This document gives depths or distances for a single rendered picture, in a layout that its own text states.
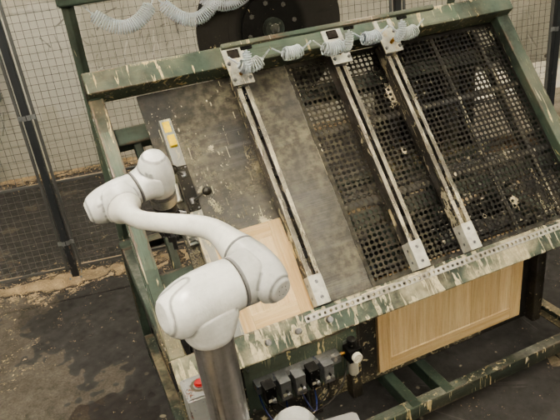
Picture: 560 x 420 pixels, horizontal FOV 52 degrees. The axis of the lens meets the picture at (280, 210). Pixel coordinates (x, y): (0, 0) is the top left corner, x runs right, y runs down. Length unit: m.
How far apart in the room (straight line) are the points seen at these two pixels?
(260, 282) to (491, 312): 2.13
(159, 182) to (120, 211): 0.16
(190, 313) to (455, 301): 2.01
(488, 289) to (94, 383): 2.32
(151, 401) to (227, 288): 2.23
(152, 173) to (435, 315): 1.79
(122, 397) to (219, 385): 2.16
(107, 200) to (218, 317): 0.58
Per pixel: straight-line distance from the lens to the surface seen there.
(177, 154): 2.46
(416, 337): 3.07
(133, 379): 3.70
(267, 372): 2.37
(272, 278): 1.37
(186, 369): 2.26
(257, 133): 2.51
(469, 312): 3.22
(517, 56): 3.34
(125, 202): 1.73
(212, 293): 1.32
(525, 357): 3.34
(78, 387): 3.79
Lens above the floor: 2.30
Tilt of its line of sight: 26 degrees down
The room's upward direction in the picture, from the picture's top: 7 degrees counter-clockwise
